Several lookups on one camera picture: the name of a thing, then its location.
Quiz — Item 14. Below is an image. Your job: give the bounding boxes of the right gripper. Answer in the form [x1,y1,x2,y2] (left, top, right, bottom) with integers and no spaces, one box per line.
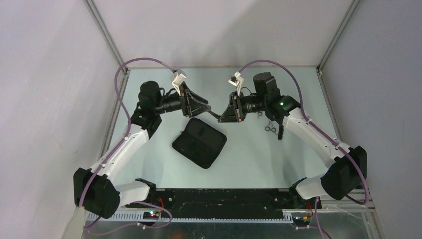
[218,91,267,123]

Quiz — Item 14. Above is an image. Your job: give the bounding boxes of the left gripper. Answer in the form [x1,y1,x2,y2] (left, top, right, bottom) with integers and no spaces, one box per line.
[154,81,211,118]

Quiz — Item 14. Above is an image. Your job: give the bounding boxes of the black zip tool case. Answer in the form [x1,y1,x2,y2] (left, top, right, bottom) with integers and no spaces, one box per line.
[172,118,227,169]

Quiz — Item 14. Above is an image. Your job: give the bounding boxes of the silver cutting scissors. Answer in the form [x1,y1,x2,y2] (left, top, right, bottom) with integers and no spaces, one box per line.
[264,120,277,134]

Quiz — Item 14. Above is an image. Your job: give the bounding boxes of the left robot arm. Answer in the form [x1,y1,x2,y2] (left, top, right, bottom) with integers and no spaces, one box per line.
[73,81,211,219]

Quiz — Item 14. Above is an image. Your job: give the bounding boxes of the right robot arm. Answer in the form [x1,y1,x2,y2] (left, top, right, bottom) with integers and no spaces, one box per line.
[218,72,367,208]

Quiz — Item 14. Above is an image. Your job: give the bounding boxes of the black comb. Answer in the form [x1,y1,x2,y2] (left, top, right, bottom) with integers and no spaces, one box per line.
[277,124,284,140]

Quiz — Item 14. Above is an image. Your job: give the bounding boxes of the left controller board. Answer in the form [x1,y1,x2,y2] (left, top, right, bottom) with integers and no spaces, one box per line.
[142,211,161,220]

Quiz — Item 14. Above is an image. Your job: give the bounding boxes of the controller board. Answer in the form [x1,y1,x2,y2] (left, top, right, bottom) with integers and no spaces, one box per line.
[292,216,312,225]
[142,211,161,220]

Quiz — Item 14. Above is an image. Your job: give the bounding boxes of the right controller board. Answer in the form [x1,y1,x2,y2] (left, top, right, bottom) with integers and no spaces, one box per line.
[292,216,312,225]

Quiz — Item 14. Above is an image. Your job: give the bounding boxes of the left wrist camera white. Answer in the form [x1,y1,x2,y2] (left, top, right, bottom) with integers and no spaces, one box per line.
[171,69,186,96]

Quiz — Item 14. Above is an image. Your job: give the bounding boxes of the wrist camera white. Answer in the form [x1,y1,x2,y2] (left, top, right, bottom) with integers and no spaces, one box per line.
[228,71,244,89]
[171,69,186,96]

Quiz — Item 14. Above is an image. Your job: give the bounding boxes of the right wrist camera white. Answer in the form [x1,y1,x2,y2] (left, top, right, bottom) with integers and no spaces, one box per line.
[228,71,244,89]

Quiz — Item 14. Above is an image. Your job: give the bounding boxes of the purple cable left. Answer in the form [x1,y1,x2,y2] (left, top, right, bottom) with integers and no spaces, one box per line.
[77,57,175,209]

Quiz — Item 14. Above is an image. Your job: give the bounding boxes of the purple cable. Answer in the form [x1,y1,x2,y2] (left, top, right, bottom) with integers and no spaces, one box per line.
[238,59,371,206]
[77,57,175,209]

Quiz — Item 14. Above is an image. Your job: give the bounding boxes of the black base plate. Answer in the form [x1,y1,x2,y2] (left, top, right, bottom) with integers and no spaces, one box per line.
[146,188,322,220]

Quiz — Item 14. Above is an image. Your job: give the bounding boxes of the aluminium front rail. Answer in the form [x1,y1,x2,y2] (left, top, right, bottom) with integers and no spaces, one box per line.
[76,189,377,225]

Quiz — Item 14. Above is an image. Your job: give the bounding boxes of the aluminium corner frame post left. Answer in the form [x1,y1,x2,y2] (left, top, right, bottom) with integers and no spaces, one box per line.
[83,0,124,65]

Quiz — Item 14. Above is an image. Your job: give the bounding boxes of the aluminium corner frame post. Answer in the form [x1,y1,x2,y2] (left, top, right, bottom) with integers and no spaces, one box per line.
[316,0,361,76]
[83,0,124,65]

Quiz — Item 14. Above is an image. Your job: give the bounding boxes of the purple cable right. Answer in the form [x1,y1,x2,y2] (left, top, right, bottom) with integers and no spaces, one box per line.
[238,59,371,206]

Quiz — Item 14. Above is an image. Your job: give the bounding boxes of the aluminium corner frame post right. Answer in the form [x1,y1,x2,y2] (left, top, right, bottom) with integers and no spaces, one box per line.
[316,0,361,76]

